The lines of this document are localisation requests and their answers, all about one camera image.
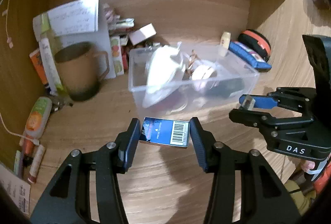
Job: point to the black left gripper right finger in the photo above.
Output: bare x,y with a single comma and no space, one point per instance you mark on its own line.
264,198

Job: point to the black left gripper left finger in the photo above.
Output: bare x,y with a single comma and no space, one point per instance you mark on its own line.
66,199

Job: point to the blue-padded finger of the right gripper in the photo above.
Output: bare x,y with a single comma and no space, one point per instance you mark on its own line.
298,99
263,123

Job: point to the small green white eraser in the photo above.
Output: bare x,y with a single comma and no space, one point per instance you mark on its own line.
248,103

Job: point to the blue staples box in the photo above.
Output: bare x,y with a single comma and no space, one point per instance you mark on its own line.
165,132

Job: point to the person's hand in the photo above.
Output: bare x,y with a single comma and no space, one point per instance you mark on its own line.
307,165

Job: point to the red white lip balm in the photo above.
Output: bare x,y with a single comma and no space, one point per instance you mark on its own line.
36,164

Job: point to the black orange zip case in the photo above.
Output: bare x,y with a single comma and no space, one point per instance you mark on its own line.
257,42

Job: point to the small cream lotion bottle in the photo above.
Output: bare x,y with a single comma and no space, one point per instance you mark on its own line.
224,43

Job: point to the white orange lotion tube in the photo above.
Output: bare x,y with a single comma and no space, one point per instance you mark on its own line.
38,117

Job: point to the clear plastic storage bin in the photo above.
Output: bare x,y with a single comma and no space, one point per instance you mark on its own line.
234,78

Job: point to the white green tube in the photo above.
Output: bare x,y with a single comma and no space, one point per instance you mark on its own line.
53,78

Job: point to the brown mug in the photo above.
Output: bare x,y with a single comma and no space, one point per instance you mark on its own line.
77,66

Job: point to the orange booklet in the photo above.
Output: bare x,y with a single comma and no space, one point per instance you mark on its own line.
36,60

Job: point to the pink white small box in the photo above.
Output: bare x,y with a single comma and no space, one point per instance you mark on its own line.
142,34

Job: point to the fruit sticker sheet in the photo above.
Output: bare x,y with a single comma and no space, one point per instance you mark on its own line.
116,51

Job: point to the white paper sheet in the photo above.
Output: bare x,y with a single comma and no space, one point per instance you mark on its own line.
82,20

